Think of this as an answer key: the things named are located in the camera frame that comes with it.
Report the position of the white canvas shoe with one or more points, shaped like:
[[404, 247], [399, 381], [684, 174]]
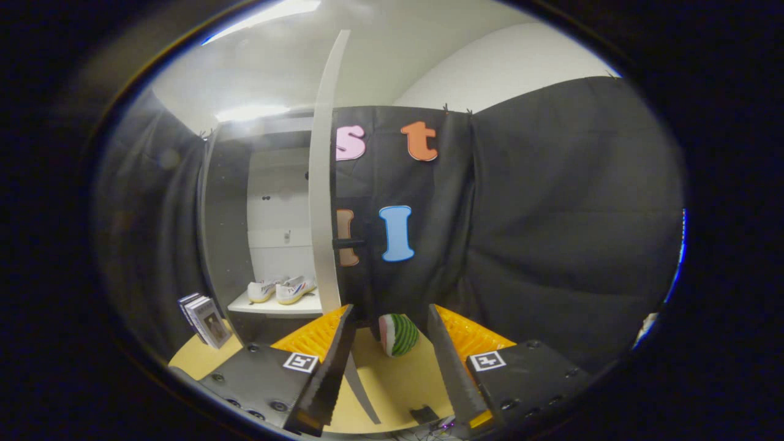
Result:
[[262, 291], [295, 289]]

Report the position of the black backdrop cloth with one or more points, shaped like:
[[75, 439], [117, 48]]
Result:
[[551, 214]]

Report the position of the stack of books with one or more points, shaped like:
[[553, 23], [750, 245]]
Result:
[[207, 321]]

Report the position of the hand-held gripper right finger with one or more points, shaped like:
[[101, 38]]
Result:
[[450, 367]]

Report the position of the watermelon slice toy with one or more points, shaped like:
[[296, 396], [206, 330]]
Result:
[[399, 335]]

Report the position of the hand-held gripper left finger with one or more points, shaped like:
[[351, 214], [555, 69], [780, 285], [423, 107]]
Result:
[[334, 367]]

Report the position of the grey shoe cabinet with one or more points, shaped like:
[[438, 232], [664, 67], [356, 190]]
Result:
[[226, 233]]

